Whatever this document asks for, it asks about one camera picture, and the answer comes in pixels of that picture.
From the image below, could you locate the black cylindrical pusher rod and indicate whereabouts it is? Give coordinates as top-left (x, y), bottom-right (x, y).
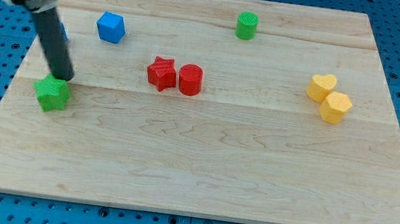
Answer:
top-left (31, 8), bottom-right (74, 81)

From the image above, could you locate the blue triangle block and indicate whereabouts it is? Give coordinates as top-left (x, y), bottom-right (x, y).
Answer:
top-left (60, 22), bottom-right (69, 41)

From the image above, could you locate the green star block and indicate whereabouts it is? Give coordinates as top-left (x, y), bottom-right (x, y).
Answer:
top-left (33, 74), bottom-right (71, 112)

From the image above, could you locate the red star block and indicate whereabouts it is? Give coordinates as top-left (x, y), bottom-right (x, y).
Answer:
top-left (147, 56), bottom-right (177, 92)

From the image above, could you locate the blue cube block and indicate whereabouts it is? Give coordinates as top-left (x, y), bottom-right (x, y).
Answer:
top-left (96, 12), bottom-right (126, 44)

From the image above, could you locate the red cylinder block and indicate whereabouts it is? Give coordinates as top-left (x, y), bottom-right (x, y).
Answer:
top-left (178, 64), bottom-right (203, 96)

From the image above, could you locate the green cylinder block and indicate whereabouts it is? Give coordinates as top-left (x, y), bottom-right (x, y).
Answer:
top-left (235, 12), bottom-right (260, 40)

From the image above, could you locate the wooden board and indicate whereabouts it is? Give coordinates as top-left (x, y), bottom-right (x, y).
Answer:
top-left (0, 0), bottom-right (400, 224)

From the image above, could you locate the yellow heart block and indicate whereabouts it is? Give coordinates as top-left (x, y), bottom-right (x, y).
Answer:
top-left (306, 74), bottom-right (338, 103)

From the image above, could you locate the yellow hexagon block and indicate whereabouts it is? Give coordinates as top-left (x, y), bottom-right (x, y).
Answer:
top-left (319, 91), bottom-right (352, 124)

